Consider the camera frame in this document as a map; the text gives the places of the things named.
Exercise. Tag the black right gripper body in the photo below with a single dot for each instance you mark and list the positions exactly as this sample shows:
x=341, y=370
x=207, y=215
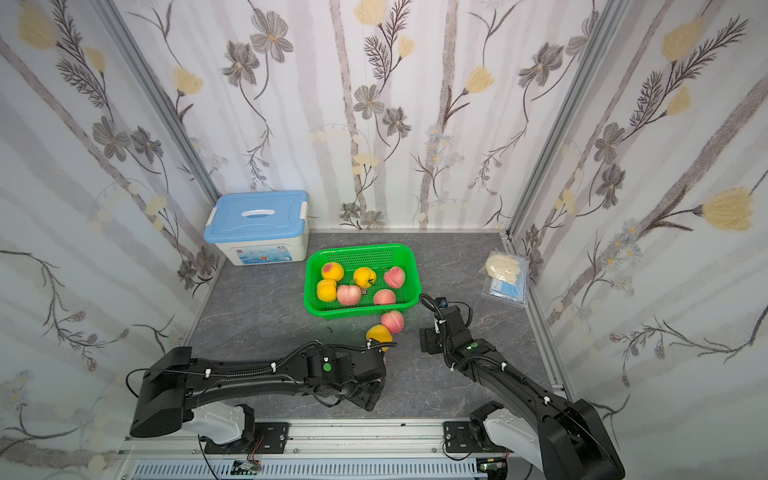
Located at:
x=432, y=339

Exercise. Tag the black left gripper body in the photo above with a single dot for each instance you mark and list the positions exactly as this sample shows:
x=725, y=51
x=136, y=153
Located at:
x=366, y=397

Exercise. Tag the pink peach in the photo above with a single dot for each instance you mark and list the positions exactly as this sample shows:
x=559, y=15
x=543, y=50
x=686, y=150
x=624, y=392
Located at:
x=349, y=295
x=395, y=277
x=384, y=297
x=394, y=321

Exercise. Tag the yellow peach with red blush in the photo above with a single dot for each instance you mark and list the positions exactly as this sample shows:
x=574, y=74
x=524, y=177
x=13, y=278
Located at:
x=332, y=271

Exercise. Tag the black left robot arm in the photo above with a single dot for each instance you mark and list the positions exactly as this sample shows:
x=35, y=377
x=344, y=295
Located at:
x=179, y=388

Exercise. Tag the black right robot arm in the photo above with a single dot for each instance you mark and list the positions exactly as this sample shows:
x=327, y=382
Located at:
x=563, y=439

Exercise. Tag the green plastic perforated basket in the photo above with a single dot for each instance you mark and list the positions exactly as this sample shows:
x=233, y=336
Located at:
x=380, y=258

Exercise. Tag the blue face mask pack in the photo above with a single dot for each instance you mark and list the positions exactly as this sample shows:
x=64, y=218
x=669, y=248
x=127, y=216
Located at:
x=510, y=293

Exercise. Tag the clear bag of white gloves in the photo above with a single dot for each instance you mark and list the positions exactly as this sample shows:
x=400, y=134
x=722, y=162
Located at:
x=504, y=267

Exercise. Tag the small green circuit board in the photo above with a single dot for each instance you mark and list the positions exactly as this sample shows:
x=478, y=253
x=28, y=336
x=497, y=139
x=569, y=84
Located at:
x=245, y=468

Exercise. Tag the blue lid storage box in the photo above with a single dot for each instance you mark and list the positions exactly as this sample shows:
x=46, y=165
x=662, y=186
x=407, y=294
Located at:
x=260, y=227

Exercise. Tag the aluminium front rail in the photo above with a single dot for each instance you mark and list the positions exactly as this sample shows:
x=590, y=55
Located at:
x=399, y=438

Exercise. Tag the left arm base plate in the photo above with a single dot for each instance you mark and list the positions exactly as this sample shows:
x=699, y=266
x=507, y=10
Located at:
x=261, y=439

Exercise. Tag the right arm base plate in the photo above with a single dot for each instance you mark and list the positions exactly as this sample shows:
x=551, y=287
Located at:
x=462, y=437

